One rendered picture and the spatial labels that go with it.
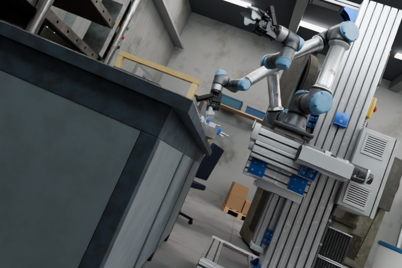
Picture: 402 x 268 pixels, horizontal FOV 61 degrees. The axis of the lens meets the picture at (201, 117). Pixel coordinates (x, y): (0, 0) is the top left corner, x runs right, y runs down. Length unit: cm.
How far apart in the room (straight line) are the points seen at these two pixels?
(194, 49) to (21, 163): 845
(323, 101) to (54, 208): 137
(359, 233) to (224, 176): 317
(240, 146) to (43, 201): 774
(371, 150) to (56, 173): 169
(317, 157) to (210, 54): 759
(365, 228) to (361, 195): 594
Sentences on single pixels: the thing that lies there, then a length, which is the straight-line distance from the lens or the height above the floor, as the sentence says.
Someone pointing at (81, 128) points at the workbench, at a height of 61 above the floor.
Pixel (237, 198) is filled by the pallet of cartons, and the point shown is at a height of 36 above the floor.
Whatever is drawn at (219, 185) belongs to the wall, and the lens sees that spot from 855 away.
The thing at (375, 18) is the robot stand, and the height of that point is 192.
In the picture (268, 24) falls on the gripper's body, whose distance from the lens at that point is 179.
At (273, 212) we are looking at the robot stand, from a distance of 216.
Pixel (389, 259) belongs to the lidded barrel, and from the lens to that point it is 411.
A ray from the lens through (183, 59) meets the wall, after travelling 925.
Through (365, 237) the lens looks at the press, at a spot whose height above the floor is 67.
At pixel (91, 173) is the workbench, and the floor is 52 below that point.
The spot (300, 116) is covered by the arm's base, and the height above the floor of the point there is 112.
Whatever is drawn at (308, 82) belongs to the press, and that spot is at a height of 202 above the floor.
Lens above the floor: 65
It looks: 8 degrees up
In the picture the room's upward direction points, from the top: 24 degrees clockwise
